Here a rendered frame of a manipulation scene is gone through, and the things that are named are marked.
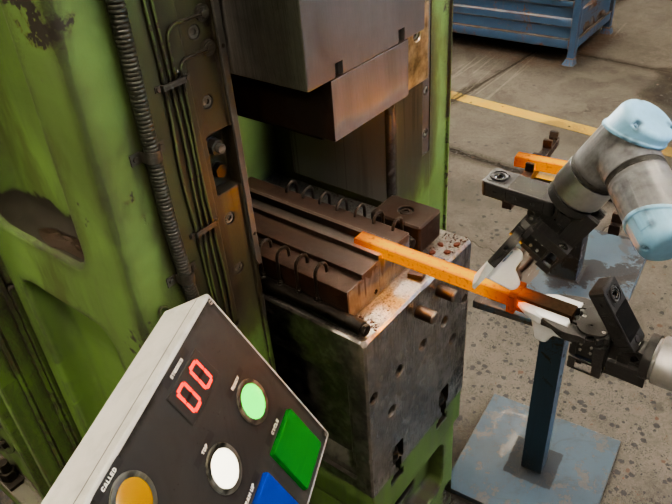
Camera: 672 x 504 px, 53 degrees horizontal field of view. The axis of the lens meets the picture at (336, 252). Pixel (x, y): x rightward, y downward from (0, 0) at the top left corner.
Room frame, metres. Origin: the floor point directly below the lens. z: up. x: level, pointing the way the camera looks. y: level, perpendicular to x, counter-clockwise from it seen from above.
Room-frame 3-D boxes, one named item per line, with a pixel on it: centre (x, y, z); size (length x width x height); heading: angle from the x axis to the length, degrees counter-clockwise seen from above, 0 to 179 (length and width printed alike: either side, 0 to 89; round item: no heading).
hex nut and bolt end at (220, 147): (0.93, 0.17, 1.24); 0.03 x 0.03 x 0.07; 49
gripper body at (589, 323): (0.73, -0.41, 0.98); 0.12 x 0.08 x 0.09; 49
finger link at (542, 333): (0.78, -0.32, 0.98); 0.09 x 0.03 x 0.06; 52
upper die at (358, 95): (1.12, 0.08, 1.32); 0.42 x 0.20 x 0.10; 49
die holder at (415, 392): (1.17, 0.05, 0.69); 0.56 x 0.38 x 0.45; 49
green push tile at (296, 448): (0.56, 0.08, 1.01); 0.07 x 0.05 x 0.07; 164
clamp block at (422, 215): (1.16, -0.15, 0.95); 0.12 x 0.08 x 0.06; 49
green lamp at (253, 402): (0.58, 0.12, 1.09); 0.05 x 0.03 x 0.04; 139
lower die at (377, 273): (1.12, 0.08, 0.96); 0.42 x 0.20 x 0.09; 49
